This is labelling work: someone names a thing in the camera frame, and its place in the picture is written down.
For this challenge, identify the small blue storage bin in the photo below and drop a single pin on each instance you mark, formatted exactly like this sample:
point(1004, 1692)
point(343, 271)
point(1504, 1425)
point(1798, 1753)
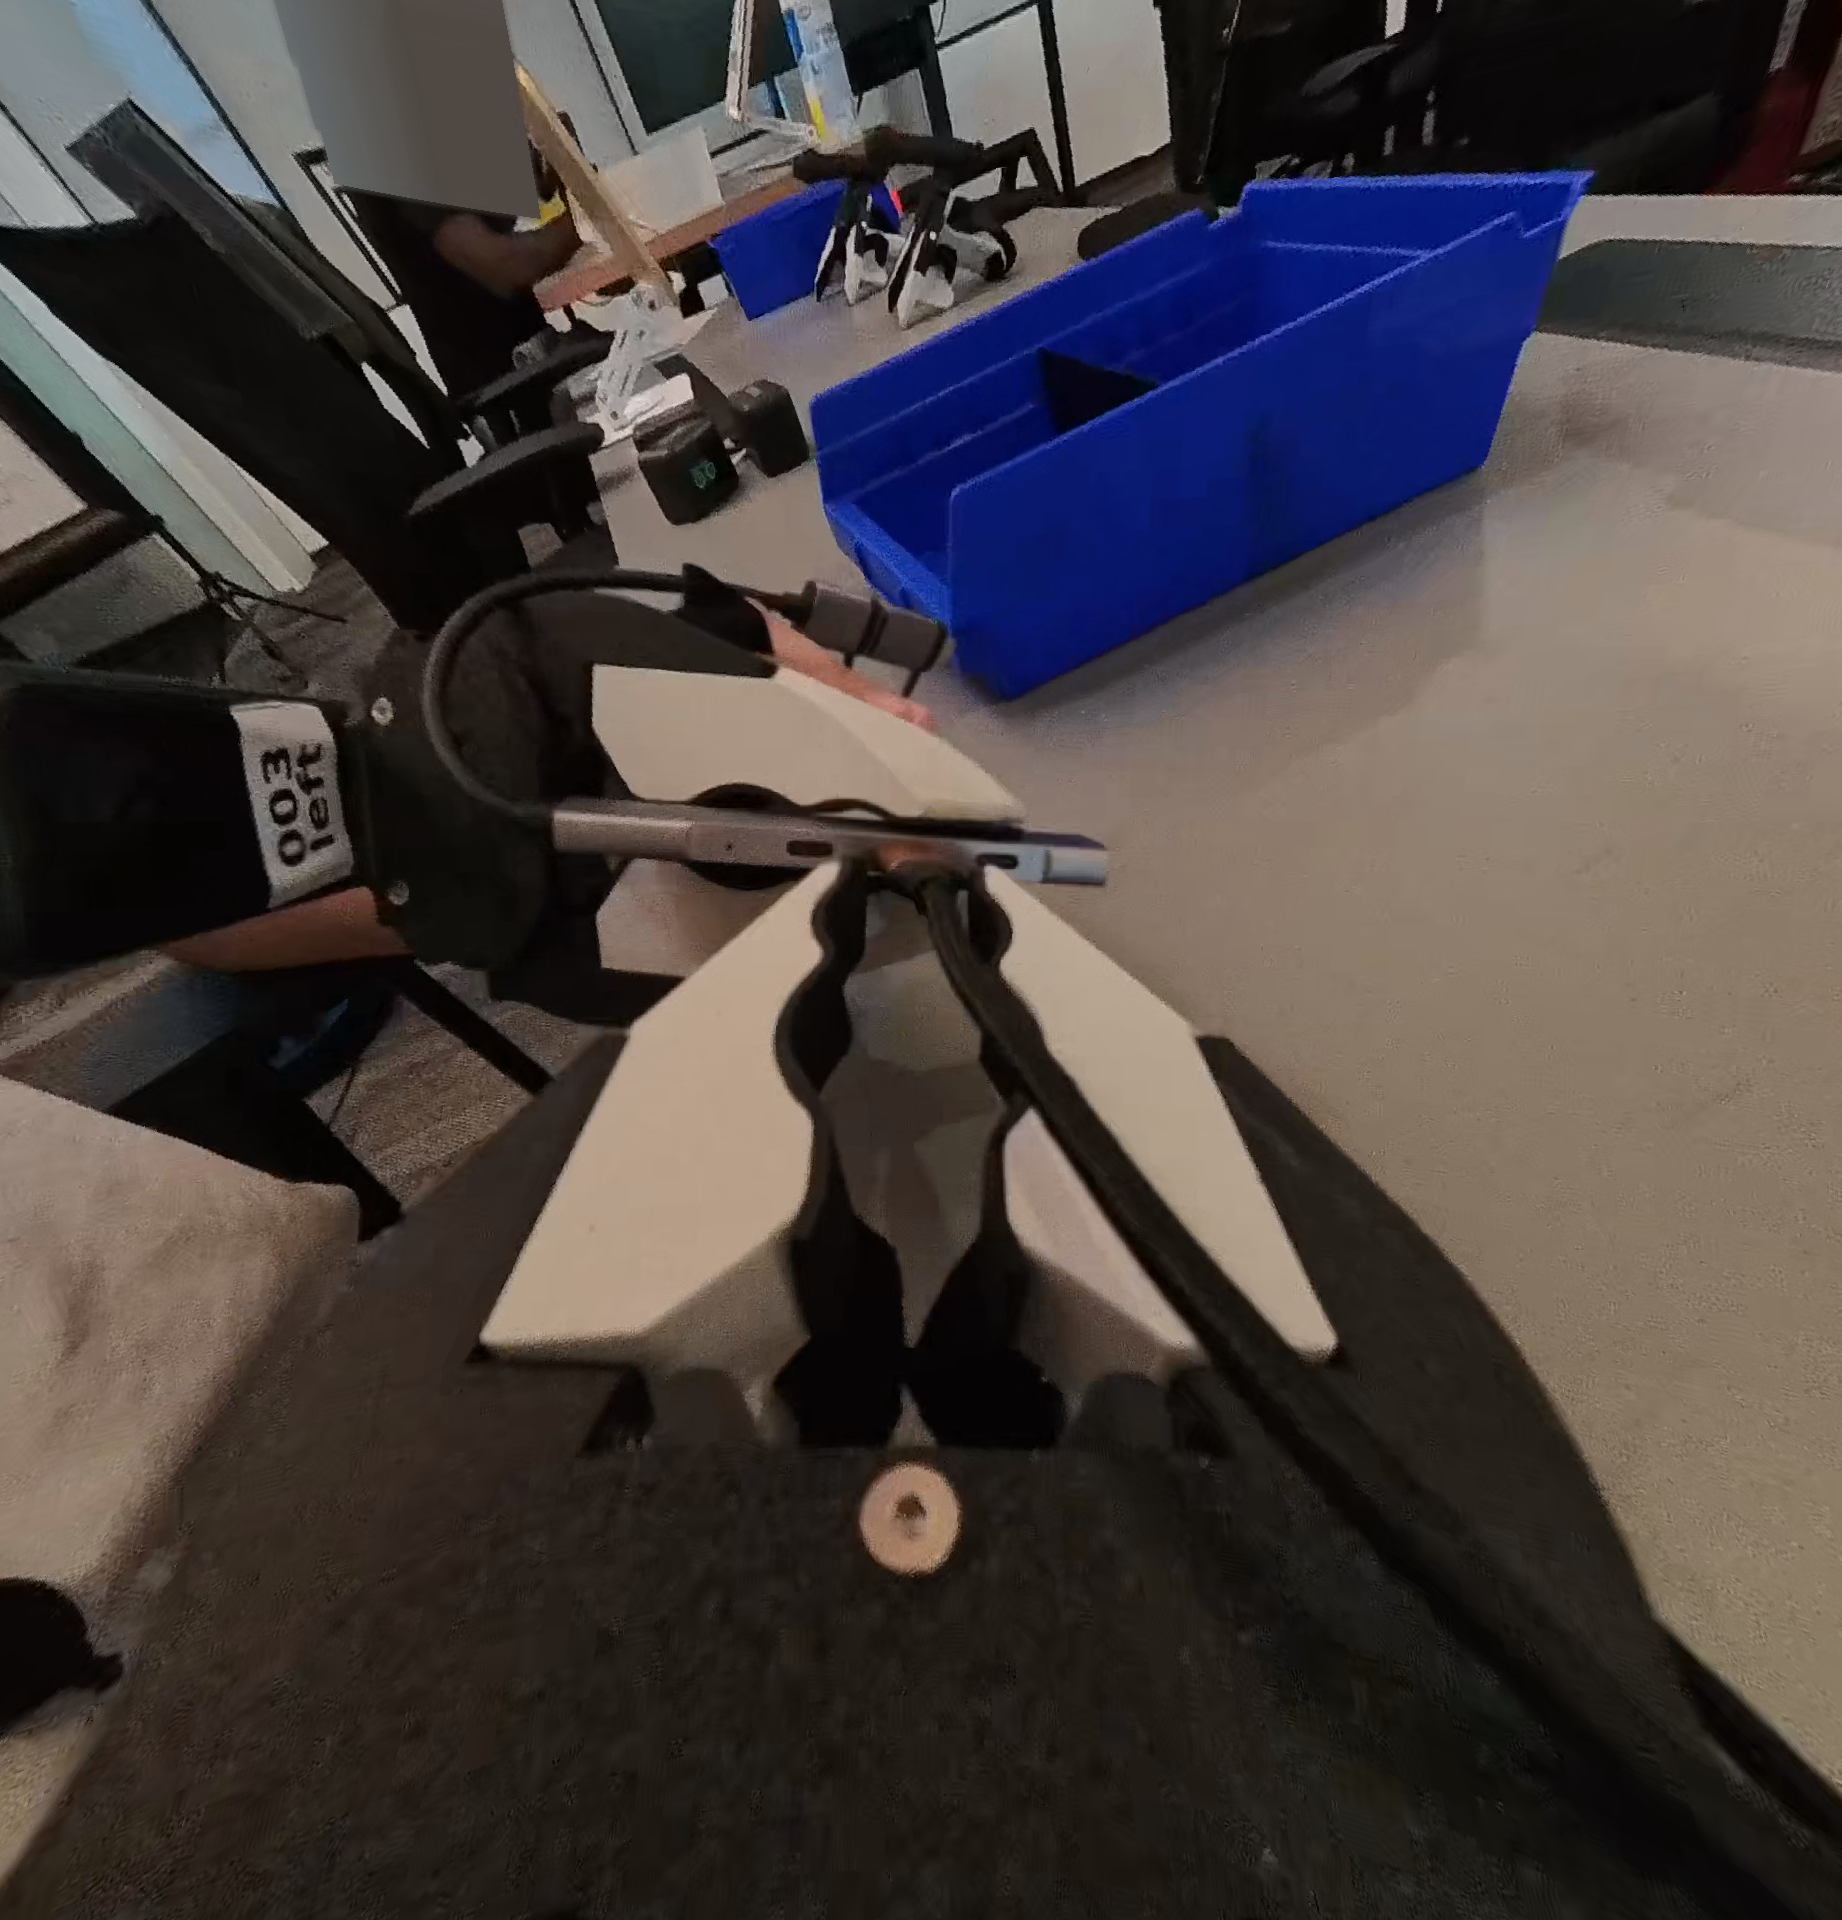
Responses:
point(762, 262)

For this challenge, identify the person's left forearm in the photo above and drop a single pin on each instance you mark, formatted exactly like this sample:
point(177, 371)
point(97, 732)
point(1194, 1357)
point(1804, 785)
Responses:
point(274, 938)

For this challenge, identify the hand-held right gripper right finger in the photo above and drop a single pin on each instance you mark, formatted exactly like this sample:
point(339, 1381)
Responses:
point(1182, 1157)

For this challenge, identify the black white handheld tool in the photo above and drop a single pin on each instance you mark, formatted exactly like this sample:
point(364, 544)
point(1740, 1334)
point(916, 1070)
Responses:
point(930, 271)

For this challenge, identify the black battery pack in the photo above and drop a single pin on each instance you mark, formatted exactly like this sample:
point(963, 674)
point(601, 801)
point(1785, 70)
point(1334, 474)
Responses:
point(683, 474)
point(772, 429)

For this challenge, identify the black office chair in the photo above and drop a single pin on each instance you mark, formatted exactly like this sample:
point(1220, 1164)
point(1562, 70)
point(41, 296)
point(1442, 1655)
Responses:
point(186, 392)

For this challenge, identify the person's white garment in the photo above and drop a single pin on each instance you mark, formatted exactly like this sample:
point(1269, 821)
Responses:
point(112, 1276)

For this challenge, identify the grey desk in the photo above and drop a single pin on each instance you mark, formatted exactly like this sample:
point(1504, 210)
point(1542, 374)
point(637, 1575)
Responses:
point(1460, 900)

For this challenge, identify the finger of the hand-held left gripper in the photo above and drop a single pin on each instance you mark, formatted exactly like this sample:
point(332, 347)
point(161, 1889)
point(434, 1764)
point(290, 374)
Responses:
point(801, 734)
point(666, 930)

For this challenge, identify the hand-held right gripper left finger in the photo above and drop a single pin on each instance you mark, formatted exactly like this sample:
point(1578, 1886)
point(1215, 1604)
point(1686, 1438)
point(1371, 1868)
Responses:
point(649, 1202)

